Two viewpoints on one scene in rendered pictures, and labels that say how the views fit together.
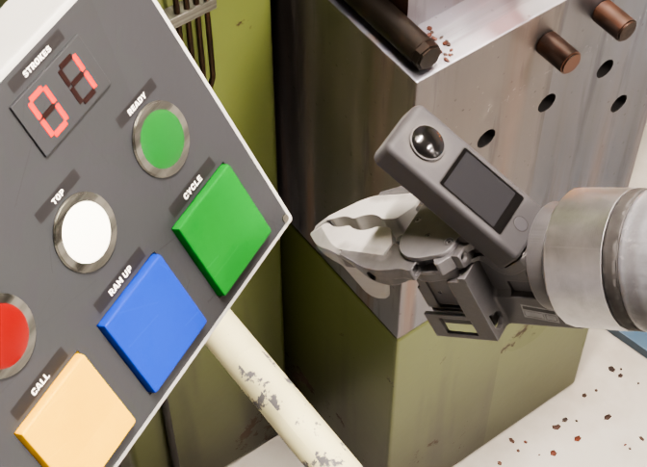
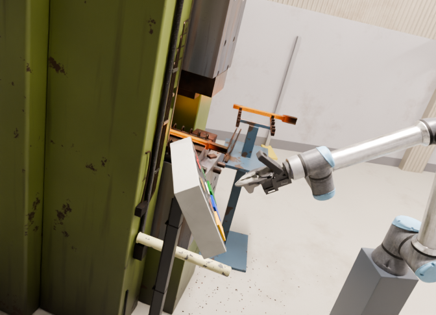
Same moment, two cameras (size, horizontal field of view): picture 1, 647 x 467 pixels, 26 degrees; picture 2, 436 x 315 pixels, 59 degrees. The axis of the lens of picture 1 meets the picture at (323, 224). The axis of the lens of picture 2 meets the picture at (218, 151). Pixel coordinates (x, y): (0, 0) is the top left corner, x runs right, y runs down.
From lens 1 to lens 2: 99 cm
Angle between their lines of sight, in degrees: 43
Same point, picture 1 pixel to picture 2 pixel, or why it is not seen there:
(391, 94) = not seen: hidden behind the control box
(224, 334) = not seen: hidden behind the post
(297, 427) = (199, 258)
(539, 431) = (193, 284)
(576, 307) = (298, 173)
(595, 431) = (204, 280)
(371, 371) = (174, 266)
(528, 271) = (287, 171)
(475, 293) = (276, 180)
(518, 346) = not seen: hidden behind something
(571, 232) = (294, 161)
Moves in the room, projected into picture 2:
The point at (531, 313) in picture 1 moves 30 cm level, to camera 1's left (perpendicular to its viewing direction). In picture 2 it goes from (282, 183) to (222, 197)
